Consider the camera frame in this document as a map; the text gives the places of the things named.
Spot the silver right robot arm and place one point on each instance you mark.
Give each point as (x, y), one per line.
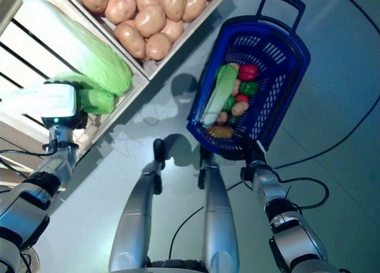
(297, 240)

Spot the wooden potato crate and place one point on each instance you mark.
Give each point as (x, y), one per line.
(154, 66)

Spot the slatted wooden crate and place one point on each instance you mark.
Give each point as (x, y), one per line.
(35, 41)

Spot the peach coloured vegetable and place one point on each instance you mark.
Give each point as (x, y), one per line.
(236, 87)

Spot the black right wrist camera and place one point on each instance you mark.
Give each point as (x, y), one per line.
(245, 173)

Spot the yellow corn cob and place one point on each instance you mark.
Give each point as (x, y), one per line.
(221, 132)

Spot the dark robot waist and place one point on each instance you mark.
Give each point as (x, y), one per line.
(178, 267)

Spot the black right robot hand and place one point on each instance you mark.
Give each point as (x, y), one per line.
(257, 158)

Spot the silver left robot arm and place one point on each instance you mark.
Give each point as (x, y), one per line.
(32, 193)

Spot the red bell pepper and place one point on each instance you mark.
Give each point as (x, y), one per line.
(248, 72)

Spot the grey woven basket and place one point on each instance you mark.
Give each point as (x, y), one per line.
(31, 262)

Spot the green white napa cabbage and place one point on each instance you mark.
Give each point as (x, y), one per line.
(221, 95)
(98, 102)
(89, 47)

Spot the blue plastic shopping basket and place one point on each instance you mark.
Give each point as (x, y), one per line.
(302, 66)

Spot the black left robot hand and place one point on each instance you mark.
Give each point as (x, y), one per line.
(56, 101)

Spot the small tan potato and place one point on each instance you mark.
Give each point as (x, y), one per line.
(239, 108)

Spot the orange tan vegetable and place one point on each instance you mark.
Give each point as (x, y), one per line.
(234, 66)

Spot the dark green pepper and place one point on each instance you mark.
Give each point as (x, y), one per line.
(229, 104)

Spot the green bell pepper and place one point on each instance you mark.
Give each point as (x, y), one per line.
(248, 88)

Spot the green vegetable piece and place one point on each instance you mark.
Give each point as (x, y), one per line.
(234, 120)

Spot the small red tomato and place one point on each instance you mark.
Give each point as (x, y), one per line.
(242, 98)

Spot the silver left robot leg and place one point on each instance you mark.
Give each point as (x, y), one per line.
(133, 219)

